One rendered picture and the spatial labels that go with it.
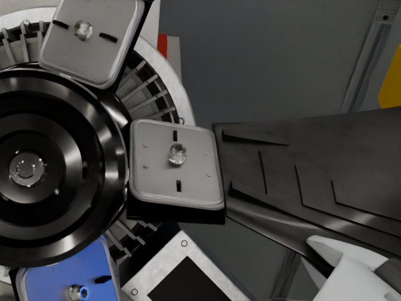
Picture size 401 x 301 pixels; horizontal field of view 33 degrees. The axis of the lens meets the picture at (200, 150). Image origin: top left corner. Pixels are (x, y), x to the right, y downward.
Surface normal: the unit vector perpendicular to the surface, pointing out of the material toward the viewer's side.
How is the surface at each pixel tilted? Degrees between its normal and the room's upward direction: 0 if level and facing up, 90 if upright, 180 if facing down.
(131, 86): 47
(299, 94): 90
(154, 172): 8
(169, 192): 8
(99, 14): 54
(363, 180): 7
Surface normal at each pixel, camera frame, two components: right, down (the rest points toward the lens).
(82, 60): -0.61, -0.25
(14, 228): 0.14, 0.05
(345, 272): 0.07, -0.69
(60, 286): 0.83, -0.15
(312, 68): 0.05, 0.68
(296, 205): 0.28, -0.68
